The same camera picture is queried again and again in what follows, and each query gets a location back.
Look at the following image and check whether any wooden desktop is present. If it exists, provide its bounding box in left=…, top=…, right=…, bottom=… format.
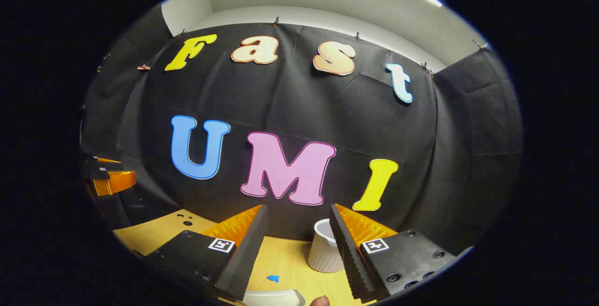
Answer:
left=112, top=209, right=375, bottom=306

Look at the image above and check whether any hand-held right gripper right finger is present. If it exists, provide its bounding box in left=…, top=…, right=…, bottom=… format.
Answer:
left=329, top=203, right=457, bottom=303

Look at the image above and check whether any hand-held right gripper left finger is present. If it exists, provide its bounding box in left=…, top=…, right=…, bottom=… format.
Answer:
left=140, top=204, right=270, bottom=303

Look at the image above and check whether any white ribbed garbage bin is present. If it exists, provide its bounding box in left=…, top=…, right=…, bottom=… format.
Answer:
left=307, top=219, right=347, bottom=274

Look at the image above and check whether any black backdrop cloth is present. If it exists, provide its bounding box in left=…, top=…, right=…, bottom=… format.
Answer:
left=80, top=4, right=524, bottom=255

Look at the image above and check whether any white dustpan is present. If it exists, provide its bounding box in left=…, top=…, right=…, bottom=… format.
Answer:
left=241, top=289, right=307, bottom=306

